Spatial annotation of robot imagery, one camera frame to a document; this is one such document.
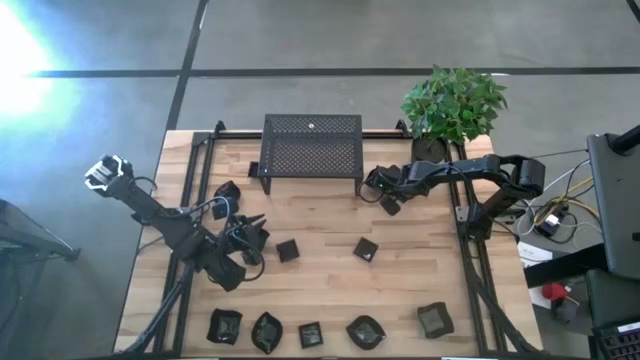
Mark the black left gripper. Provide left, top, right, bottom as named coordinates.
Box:
left=230, top=213, right=267, bottom=254

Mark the black rounded square mini plate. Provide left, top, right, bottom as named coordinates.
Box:
left=206, top=307, right=244, bottom=346
left=416, top=301, right=456, bottom=340
left=242, top=227, right=272, bottom=267

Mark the black leaf-shaped mini plate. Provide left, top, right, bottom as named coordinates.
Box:
left=250, top=311, right=284, bottom=356

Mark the black plant pot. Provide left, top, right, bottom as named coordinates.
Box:
left=410, top=135, right=450, bottom=165

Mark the black perforated metal stand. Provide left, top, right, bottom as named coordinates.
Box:
left=257, top=113, right=365, bottom=196

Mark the green leafy plant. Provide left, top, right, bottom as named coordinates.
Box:
left=399, top=63, right=509, bottom=146

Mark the black crumpled packet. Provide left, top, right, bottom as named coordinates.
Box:
left=345, top=314, right=388, bottom=351

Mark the white paper sheet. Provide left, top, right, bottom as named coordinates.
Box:
left=517, top=240, right=554, bottom=269

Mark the black power adapter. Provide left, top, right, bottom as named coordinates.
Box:
left=533, top=212, right=566, bottom=237

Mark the red object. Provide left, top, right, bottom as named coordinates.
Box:
left=542, top=282, right=569, bottom=302

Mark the grey side table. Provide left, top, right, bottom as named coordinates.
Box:
left=0, top=198, right=82, bottom=264

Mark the grey equipment cabinet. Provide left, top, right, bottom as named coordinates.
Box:
left=585, top=130, right=640, bottom=281

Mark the black pole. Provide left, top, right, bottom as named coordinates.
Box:
left=608, top=123, right=640, bottom=155

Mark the dark seat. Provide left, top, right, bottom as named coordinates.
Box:
left=584, top=268, right=640, bottom=329

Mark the black keyboard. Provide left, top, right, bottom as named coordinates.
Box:
left=592, top=319, right=640, bottom=360

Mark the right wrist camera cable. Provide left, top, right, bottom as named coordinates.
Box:
left=358, top=177, right=386, bottom=204

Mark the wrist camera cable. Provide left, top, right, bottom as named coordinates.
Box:
left=192, top=195, right=231, bottom=221
left=358, top=177, right=386, bottom=204

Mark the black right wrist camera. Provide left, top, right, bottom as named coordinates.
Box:
left=378, top=193, right=403, bottom=218

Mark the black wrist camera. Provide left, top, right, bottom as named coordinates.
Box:
left=211, top=195, right=240, bottom=221
left=378, top=193, right=403, bottom=218

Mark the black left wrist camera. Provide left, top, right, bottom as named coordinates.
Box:
left=211, top=195, right=240, bottom=221

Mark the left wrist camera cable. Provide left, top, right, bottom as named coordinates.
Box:
left=192, top=195, right=231, bottom=221

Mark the black aluminium table frame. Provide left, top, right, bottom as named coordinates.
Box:
left=114, top=119, right=544, bottom=359

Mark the white cable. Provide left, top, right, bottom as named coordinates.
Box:
left=514, top=159, right=591, bottom=236

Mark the yellow cable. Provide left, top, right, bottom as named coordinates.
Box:
left=532, top=177, right=601, bottom=226

